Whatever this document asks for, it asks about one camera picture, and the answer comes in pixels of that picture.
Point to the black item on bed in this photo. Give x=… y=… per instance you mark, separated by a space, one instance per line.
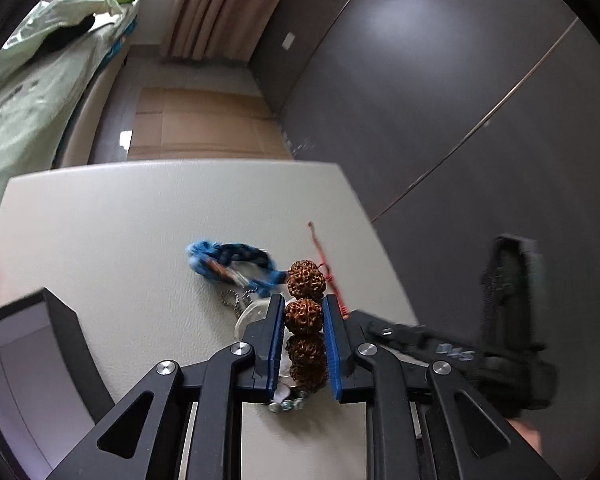
x=61 y=37

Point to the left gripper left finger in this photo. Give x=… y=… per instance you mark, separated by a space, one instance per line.
x=185 y=418

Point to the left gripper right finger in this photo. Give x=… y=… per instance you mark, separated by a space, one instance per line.
x=422 y=422

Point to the flattened cardboard sheets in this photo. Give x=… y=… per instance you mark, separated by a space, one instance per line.
x=200 y=124

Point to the pink curtain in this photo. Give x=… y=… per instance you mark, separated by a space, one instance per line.
x=211 y=30

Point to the white round pendant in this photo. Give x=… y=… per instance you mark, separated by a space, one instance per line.
x=255 y=312

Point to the black jewelry box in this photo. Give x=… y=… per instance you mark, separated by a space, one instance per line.
x=51 y=393

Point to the light green duvet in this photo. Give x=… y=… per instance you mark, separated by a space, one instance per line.
x=46 y=17

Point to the white wall socket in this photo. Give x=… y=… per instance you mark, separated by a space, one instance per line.
x=288 y=41

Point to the right hand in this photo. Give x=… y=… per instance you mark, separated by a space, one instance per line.
x=528 y=432

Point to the green bed sheet mattress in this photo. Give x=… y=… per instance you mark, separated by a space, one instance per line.
x=37 y=101

